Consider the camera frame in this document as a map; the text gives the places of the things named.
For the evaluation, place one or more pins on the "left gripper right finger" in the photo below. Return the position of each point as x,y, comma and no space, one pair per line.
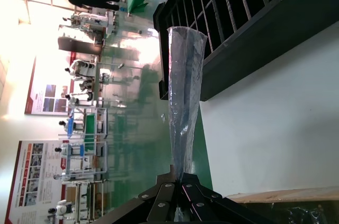
201,202

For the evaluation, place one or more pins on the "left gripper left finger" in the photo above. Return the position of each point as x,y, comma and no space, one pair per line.
156,202

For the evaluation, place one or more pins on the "grey antistatic plastic bag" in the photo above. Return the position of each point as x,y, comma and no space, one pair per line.
185,89
312,216

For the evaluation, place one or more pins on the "brown cardboard box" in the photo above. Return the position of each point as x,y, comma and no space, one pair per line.
278,195

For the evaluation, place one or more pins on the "black slotted plastic container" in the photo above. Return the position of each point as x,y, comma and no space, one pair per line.
265,36

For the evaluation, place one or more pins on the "white black humanoid robot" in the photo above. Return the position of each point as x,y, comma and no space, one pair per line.
62,206
72,99
62,123
82,66
58,150

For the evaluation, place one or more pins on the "white rack with green panel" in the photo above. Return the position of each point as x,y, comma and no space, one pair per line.
90,123

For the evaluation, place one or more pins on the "dark door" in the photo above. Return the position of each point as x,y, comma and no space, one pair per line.
79,45

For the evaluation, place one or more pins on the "white frame workbench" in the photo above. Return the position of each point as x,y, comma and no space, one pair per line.
78,202

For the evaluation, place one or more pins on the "white frame rack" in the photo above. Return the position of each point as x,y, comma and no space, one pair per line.
82,150

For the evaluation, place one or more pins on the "wall poster with orange row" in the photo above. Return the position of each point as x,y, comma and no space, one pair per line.
34,168

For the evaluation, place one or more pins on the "wall poster with dark photos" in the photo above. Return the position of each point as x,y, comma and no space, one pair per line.
39,97

